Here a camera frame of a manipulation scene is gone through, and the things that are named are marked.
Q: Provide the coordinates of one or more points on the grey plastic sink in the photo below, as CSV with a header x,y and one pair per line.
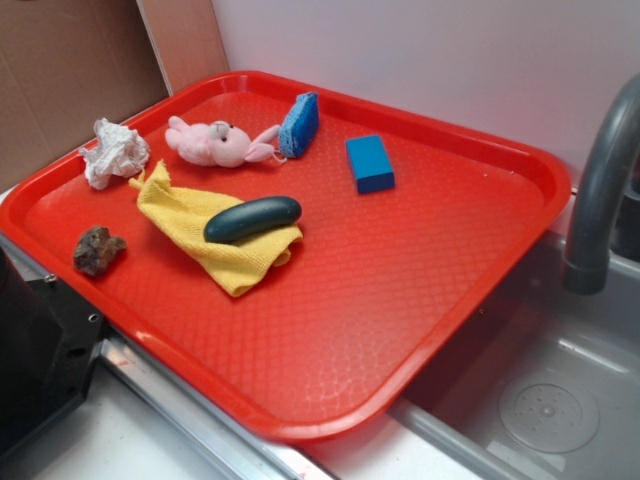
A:
x,y
539,383

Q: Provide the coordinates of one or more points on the red plastic tray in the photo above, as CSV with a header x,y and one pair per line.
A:
x,y
375,288

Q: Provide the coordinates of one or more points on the yellow cloth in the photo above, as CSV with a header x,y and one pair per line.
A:
x,y
235,242

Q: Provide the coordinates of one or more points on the grey faucet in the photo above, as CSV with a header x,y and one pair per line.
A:
x,y
605,216

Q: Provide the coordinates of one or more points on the dark green toy cucumber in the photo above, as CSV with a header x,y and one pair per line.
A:
x,y
252,217

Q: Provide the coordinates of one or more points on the brown cardboard panel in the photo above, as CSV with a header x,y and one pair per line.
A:
x,y
64,65

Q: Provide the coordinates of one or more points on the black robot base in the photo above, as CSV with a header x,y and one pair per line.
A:
x,y
50,339

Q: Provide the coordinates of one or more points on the crumpled white paper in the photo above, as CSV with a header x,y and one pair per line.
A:
x,y
119,151

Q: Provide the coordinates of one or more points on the blue rectangular block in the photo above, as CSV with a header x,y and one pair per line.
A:
x,y
370,164

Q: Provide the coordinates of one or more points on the blue sponge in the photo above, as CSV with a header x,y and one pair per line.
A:
x,y
299,126

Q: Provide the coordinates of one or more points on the pink plush bunny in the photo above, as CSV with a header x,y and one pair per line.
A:
x,y
220,144

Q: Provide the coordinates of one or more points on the brown rock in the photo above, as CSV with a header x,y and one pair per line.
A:
x,y
96,250

